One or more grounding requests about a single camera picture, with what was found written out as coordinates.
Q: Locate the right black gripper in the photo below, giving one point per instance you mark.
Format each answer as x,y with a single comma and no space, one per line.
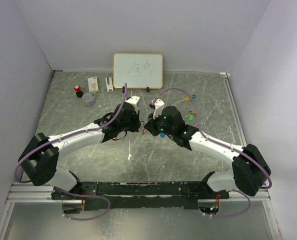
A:
150,126

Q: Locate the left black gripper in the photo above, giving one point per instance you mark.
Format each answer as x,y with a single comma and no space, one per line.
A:
137,124

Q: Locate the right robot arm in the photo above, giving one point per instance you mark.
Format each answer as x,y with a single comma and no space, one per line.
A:
249,170

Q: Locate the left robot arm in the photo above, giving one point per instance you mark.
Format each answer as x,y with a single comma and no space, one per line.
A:
40,158

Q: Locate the clear plastic cup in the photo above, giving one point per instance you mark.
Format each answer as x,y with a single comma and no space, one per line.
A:
88,98

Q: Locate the white green box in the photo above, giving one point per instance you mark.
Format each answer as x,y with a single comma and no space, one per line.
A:
93,87

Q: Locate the small whiteboard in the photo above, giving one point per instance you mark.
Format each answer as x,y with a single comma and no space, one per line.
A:
138,70

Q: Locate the red black stamp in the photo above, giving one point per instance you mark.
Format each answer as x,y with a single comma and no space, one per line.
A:
78,91

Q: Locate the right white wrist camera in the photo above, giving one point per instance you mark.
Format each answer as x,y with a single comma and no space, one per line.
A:
158,106

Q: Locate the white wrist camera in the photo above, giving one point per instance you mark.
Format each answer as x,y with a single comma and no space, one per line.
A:
158,106
134,101

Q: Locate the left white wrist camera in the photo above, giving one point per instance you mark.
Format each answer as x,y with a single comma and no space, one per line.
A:
134,101

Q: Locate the right aluminium side rail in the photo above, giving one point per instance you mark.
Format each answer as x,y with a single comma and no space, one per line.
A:
236,112

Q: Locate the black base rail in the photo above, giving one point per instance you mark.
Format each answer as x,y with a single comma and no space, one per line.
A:
152,194

